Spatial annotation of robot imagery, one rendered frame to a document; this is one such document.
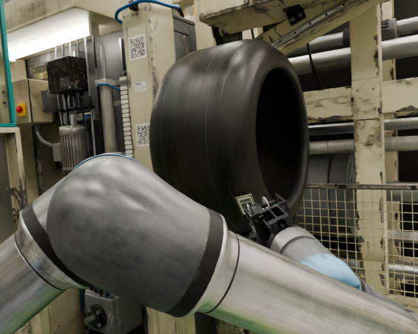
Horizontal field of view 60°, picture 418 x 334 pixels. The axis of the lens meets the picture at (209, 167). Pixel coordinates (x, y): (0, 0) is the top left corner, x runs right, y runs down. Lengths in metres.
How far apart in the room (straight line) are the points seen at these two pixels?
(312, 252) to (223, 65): 0.54
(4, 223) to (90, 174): 1.01
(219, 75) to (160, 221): 0.66
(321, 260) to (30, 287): 0.34
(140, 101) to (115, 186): 0.97
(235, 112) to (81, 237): 0.61
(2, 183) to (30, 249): 0.91
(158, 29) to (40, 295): 1.01
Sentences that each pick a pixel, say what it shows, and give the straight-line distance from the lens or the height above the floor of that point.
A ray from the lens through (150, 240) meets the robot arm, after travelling 0.28.
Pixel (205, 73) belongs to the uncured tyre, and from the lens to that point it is 0.93.
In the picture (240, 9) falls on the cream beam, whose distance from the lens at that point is 1.40.
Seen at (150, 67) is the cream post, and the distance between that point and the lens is 1.24.
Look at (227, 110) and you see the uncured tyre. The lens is 0.85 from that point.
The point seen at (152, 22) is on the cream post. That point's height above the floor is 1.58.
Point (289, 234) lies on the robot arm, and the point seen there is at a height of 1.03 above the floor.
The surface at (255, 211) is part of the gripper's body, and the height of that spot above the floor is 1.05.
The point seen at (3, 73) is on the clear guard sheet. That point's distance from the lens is 1.33.
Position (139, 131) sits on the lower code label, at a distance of 1.27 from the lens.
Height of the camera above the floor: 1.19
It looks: 4 degrees down
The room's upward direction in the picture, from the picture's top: 4 degrees counter-clockwise
